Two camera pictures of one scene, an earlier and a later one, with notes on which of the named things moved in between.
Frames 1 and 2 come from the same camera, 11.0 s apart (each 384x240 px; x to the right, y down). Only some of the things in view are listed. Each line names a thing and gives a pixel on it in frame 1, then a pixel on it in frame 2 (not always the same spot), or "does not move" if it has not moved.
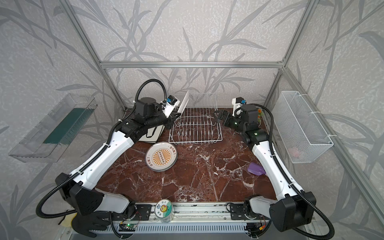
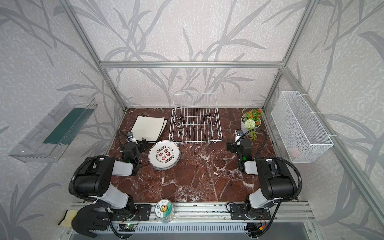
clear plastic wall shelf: (49, 139) does not move
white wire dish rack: (196, 122) does not move
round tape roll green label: (164, 210) does not move
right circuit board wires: (254, 229) does not move
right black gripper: (226, 119) → (234, 146)
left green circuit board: (127, 227) does not move
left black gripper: (169, 118) → (139, 145)
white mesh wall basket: (303, 137) does not move
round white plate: (184, 102) → (164, 155)
